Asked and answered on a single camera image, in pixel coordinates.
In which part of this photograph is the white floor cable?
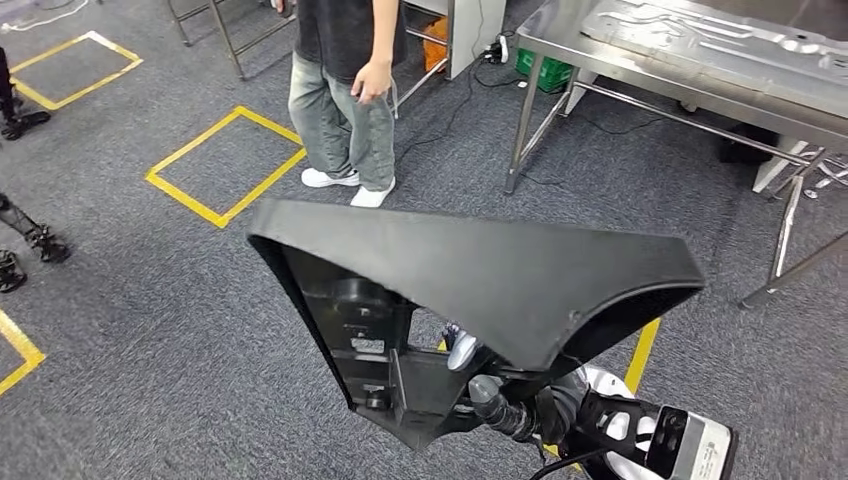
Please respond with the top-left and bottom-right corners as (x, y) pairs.
(0, 0), (91, 34)

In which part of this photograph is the orange object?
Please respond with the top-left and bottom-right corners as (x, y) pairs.
(422, 16), (450, 73)

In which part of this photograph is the white pedestal block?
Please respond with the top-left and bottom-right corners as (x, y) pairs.
(753, 135), (811, 195)
(566, 69), (598, 114)

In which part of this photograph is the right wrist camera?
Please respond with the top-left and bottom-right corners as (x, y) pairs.
(572, 390), (739, 480)

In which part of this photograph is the white cabinet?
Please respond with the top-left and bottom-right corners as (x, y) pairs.
(400, 0), (508, 81)

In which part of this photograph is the stamped metal panel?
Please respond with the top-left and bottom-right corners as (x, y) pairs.
(579, 0), (848, 121)

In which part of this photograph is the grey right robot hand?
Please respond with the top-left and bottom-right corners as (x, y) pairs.
(447, 331), (591, 445)

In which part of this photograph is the stainless steel workbench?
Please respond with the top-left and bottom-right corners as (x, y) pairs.
(503, 0), (848, 313)

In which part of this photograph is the yellow floor tape square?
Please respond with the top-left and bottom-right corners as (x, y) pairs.
(435, 316), (664, 475)

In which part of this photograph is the person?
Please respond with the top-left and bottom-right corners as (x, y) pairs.
(268, 0), (409, 209)

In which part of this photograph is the chrome chair base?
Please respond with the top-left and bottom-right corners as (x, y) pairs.
(791, 148), (848, 200)

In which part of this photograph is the black plastic licence plate bracket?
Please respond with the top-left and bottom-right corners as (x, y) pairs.
(246, 198), (706, 452)

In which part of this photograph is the steel side table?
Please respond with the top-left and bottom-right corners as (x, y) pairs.
(390, 0), (458, 121)

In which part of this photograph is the steel tube frame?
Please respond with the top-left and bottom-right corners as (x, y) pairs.
(165, 0), (296, 82)

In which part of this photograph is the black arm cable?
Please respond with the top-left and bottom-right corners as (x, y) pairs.
(529, 449), (607, 480)

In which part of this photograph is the green plastic crate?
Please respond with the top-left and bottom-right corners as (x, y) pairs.
(515, 47), (574, 94)

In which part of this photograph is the white power strip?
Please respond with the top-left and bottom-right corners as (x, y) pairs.
(483, 33), (511, 66)

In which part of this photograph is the person's left hand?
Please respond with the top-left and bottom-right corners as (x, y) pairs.
(351, 59), (393, 105)

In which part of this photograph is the black robot leg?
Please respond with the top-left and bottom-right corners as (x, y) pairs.
(0, 248), (28, 294)
(0, 46), (52, 142)
(0, 192), (72, 265)

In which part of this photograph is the black floor cable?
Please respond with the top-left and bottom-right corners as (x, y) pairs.
(396, 39), (525, 167)

